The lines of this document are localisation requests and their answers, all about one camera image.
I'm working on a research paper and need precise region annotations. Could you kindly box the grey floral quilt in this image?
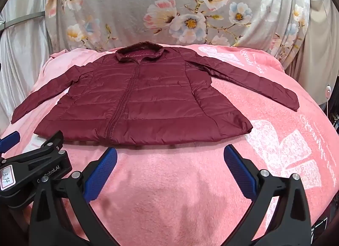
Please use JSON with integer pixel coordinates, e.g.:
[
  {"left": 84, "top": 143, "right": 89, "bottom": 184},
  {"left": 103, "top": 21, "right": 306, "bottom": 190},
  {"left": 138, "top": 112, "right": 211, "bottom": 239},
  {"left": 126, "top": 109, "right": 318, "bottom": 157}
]
[{"left": 44, "top": 0, "right": 311, "bottom": 69}]

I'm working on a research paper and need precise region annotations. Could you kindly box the pink printed blanket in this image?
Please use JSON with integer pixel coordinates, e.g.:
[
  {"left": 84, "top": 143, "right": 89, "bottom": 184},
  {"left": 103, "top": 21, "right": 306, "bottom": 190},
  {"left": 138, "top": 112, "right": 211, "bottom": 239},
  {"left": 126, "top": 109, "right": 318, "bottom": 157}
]
[{"left": 0, "top": 42, "right": 339, "bottom": 246}]

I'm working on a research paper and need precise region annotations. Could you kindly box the white cable with round switch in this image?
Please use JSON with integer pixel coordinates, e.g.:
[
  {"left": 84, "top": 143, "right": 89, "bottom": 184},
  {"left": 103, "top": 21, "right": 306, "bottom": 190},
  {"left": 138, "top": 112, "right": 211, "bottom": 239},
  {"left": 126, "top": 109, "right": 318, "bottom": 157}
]
[{"left": 324, "top": 84, "right": 333, "bottom": 113}]

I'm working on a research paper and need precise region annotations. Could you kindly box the maroon puffer jacket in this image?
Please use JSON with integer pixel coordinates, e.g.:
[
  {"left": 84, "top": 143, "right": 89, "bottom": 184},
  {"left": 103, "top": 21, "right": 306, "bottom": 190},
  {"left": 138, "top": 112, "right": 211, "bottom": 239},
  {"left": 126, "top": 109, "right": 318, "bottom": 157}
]
[{"left": 11, "top": 41, "right": 300, "bottom": 146}]

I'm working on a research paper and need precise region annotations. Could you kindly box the grey metal bar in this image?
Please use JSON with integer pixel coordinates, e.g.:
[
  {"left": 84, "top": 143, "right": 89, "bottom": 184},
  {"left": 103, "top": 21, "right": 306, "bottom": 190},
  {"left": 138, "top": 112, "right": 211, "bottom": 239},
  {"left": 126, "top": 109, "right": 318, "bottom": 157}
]
[{"left": 5, "top": 10, "right": 46, "bottom": 29}]

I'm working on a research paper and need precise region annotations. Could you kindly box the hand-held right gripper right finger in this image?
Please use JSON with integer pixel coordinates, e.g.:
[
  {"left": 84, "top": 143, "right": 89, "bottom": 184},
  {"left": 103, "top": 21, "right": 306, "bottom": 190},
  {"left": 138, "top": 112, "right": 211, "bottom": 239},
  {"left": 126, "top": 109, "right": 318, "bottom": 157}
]
[{"left": 224, "top": 144, "right": 312, "bottom": 246}]

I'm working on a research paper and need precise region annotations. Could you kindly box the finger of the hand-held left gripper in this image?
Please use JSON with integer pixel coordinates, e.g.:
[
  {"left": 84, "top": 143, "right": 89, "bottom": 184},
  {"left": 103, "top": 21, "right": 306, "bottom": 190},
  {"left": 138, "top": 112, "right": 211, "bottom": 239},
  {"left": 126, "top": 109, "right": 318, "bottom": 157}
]
[
  {"left": 0, "top": 131, "right": 21, "bottom": 154},
  {"left": 0, "top": 130, "right": 65, "bottom": 167}
]

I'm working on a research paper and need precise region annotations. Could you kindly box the silvery satin sheet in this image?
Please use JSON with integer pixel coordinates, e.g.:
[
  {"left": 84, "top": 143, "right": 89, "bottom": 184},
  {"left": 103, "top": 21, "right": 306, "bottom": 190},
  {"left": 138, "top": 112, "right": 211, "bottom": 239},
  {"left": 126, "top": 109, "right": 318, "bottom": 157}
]
[{"left": 0, "top": 0, "right": 70, "bottom": 133}]

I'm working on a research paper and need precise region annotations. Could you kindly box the dark object with white marks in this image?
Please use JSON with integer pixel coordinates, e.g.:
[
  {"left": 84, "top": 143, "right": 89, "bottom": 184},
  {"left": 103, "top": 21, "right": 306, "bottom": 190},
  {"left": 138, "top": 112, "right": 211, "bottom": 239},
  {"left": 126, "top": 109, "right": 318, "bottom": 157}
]
[{"left": 311, "top": 204, "right": 337, "bottom": 246}]

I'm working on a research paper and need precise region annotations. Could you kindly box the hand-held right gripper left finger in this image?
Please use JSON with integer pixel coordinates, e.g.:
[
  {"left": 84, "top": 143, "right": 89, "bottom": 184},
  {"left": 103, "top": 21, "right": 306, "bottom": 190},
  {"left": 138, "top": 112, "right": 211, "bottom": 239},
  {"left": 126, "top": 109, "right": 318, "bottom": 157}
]
[{"left": 29, "top": 147, "right": 118, "bottom": 246}]

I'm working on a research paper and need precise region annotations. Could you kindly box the white cloth cover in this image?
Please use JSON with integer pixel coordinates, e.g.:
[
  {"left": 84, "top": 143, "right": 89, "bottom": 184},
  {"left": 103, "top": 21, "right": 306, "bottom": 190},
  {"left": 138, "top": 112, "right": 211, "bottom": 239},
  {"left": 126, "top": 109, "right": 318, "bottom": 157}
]
[{"left": 301, "top": 0, "right": 339, "bottom": 105}]

